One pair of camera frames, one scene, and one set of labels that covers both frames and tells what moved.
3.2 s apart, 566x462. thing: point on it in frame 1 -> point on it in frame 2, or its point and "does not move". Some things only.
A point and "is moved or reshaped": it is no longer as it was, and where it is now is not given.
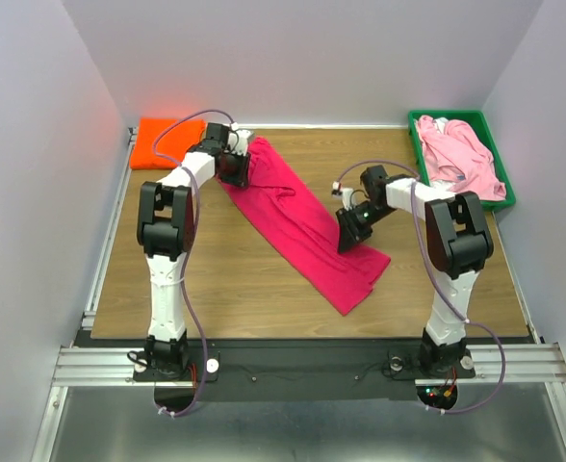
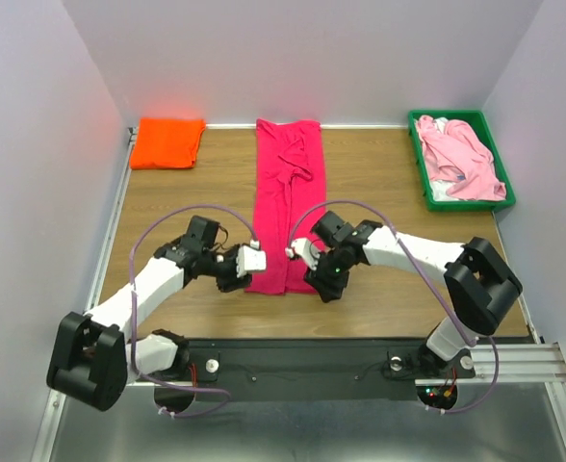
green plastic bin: x=478 y=122 does not move
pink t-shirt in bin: x=457 y=157 does not move
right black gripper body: x=357 y=220 -> x=331 y=273
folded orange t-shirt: x=173 y=143 does not move
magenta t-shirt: x=305 y=227 is moved or reshaped
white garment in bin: x=440 y=123 does not move
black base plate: x=290 y=371 does not move
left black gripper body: x=236 y=168 -> x=225 y=270
